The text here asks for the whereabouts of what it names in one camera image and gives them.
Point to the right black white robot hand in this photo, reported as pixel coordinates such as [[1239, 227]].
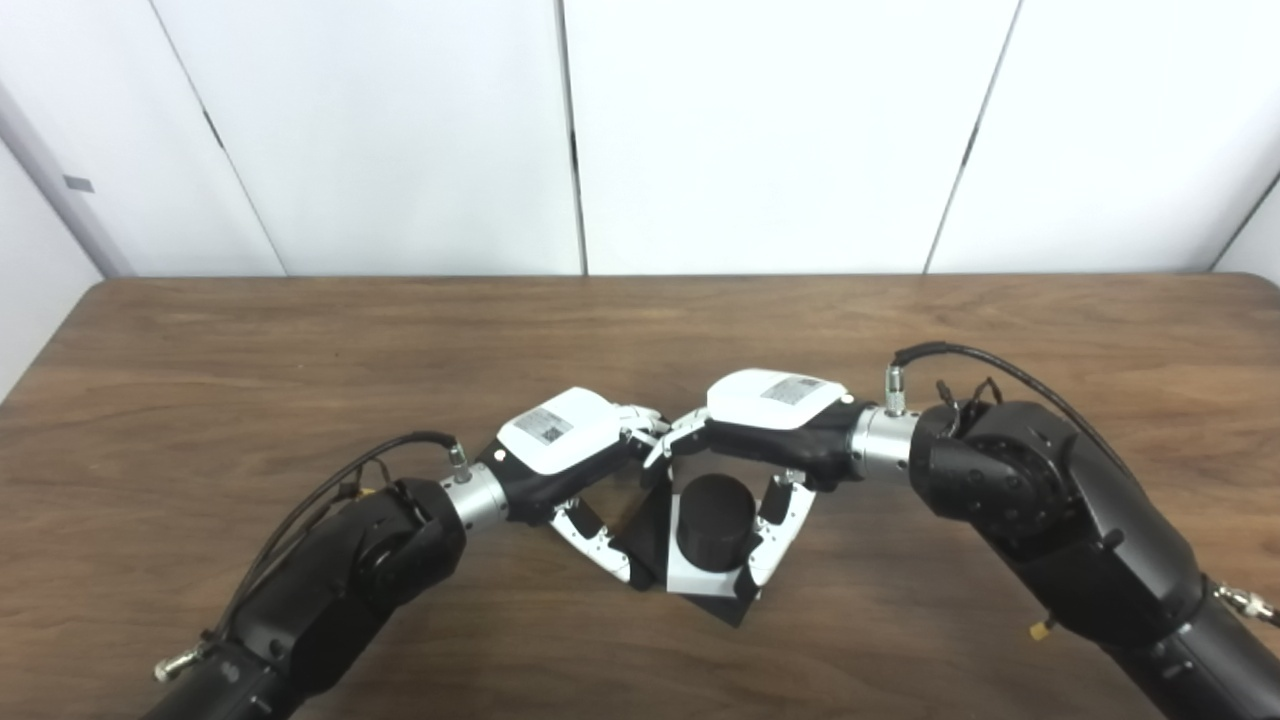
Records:
[[780, 410]]

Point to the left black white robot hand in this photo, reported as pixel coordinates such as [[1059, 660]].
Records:
[[555, 440]]

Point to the black peg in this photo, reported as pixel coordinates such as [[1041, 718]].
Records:
[[712, 520]]

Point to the white square piece with hole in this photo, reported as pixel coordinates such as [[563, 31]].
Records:
[[690, 580]]

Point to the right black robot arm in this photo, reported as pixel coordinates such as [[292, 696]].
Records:
[[1060, 520]]

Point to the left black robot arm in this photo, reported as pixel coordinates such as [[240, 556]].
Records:
[[340, 580]]

